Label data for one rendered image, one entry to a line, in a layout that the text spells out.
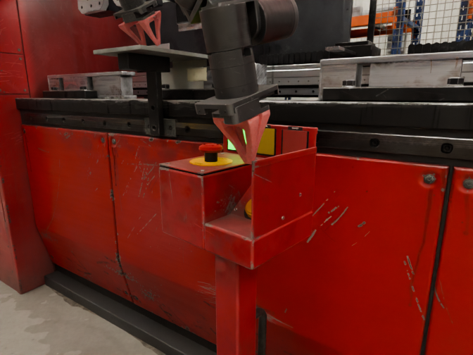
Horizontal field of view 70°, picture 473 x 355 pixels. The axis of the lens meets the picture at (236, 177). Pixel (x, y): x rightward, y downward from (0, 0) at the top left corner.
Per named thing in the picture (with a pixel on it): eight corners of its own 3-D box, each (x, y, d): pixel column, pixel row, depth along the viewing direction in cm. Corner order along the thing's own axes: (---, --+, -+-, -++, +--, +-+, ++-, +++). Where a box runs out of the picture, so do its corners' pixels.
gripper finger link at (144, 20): (153, 41, 94) (138, 5, 88) (172, 39, 90) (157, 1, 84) (137, 52, 90) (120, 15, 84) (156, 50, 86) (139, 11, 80)
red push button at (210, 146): (193, 165, 57) (193, 144, 56) (211, 161, 60) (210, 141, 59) (210, 168, 54) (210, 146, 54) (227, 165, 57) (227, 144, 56)
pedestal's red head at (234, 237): (161, 232, 58) (155, 127, 54) (225, 209, 70) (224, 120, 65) (252, 271, 45) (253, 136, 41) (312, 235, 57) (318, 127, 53)
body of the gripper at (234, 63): (281, 97, 47) (274, 39, 44) (232, 120, 40) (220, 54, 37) (245, 97, 51) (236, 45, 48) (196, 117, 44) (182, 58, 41)
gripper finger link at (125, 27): (146, 42, 95) (131, 7, 89) (165, 40, 91) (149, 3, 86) (130, 53, 91) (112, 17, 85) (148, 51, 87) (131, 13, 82)
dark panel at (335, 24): (143, 92, 191) (138, 7, 181) (146, 92, 193) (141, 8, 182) (345, 91, 130) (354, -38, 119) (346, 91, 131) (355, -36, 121)
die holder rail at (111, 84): (50, 98, 149) (46, 75, 147) (62, 97, 154) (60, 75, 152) (124, 98, 122) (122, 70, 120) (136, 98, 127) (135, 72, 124)
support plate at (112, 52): (93, 54, 88) (92, 50, 87) (167, 62, 109) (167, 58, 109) (140, 48, 78) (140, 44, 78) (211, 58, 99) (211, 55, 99)
